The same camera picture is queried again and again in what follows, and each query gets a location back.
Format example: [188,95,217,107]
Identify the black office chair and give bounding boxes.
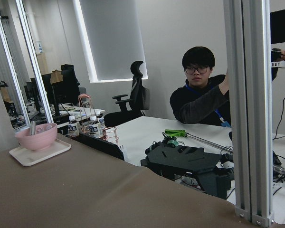
[104,61,150,127]

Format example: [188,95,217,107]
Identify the aluminium frame post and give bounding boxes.
[224,0,274,228]

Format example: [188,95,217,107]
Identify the pink bowl of ice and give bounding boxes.
[15,123,57,151]

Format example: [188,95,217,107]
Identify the beige plastic tray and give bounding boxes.
[9,139,71,167]

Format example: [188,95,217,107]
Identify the copper wire bottle rack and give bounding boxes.
[78,94,118,145]

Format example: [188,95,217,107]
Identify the person in dark clothes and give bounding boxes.
[169,46,285,128]

